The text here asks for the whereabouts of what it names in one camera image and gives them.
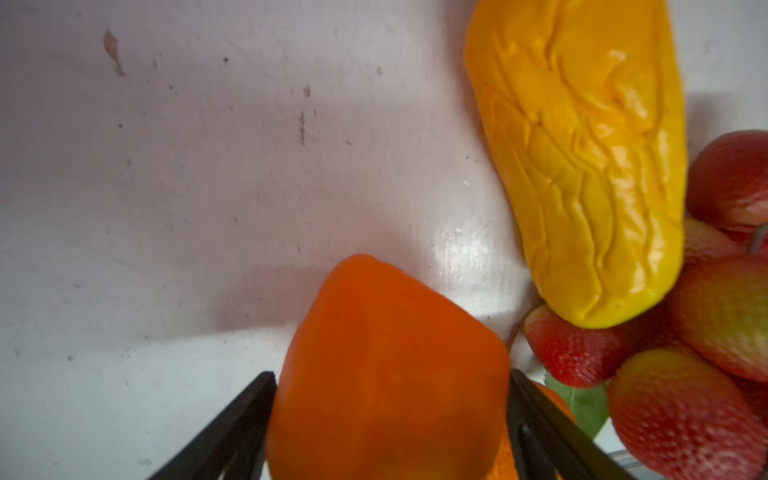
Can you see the red fake lychee bunch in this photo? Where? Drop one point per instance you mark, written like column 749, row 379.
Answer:
column 685, row 383

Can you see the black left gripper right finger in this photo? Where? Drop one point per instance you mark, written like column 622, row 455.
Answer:
column 546, row 444

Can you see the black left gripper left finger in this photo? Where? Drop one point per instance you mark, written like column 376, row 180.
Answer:
column 232, row 445

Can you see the large orange fake persimmon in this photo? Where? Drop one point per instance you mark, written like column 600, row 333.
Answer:
column 387, row 379

